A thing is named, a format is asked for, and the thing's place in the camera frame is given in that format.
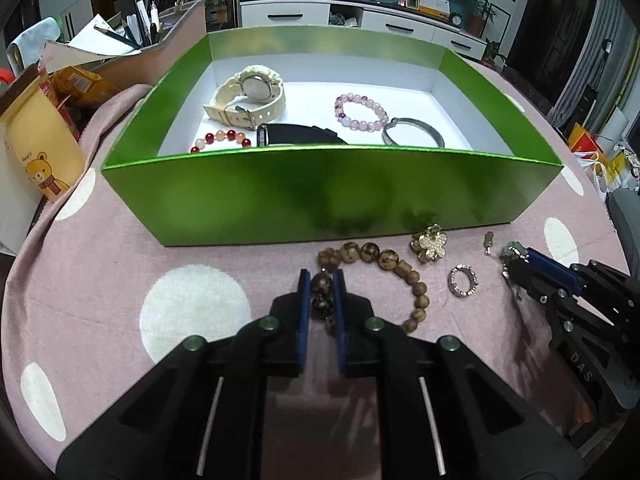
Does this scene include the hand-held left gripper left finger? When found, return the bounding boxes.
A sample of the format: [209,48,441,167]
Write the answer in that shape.
[56,269,313,480]

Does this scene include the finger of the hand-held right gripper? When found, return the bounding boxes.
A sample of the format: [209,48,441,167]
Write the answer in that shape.
[522,247,640,321]
[501,259,626,341]

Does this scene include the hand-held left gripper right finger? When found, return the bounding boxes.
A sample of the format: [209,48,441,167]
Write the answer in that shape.
[333,269,586,480]

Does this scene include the small silver chain pendant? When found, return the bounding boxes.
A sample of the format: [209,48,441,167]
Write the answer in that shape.
[482,230,526,263]

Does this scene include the brown wooden bead bracelet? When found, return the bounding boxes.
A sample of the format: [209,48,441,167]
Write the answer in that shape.
[310,241,431,337]

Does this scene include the green cardboard box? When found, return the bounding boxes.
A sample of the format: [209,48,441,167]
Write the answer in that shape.
[101,27,565,247]

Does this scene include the silver bangle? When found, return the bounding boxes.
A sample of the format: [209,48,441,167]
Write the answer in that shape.
[382,116,446,149]

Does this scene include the black watch band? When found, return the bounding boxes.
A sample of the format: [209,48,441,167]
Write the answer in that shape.
[256,123,348,147]

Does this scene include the pale pink bead bracelet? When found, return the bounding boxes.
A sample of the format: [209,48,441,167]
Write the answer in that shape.
[334,92,390,132]

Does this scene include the red and pink bead bracelet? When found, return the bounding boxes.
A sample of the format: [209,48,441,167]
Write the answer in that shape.
[190,129,252,155]

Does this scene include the cream wrist watch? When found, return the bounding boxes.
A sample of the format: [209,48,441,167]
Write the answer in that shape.
[202,64,287,127]

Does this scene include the gold flower brooch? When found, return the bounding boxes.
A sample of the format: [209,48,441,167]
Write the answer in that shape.
[410,224,447,264]

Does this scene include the white plastic bag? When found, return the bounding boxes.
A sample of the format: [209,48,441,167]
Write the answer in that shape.
[580,147,640,196]

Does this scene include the pink polka dot tablecloth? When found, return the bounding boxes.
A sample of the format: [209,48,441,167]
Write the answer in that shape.
[0,57,640,480]

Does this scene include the small potted plant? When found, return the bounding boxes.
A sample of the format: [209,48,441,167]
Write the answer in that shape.
[482,39,508,68]

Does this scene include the tall potted plant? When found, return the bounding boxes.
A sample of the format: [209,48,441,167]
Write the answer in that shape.
[467,0,498,38]

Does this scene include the yellow and white desk calendar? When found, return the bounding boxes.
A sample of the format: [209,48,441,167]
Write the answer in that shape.
[416,0,451,18]

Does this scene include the brown box with pens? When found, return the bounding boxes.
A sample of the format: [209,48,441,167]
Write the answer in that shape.
[65,0,207,91]

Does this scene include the white tv cabinet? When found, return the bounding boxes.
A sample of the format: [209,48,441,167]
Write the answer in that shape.
[239,0,488,61]

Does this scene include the yellow bear paper bag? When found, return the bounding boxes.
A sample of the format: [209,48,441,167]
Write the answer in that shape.
[0,62,87,203]

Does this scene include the orange snack packets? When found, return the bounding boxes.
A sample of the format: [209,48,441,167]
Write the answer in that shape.
[50,65,121,108]

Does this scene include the bushy green plant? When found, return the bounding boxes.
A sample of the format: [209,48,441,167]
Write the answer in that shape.
[187,0,233,31]

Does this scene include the loose papers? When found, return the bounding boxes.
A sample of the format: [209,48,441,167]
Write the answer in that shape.
[62,14,143,58]

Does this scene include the green and white cloth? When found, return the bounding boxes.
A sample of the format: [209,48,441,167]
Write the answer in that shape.
[6,16,63,68]

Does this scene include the rhinestone ring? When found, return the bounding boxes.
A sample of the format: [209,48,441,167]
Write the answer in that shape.
[447,263,481,300]

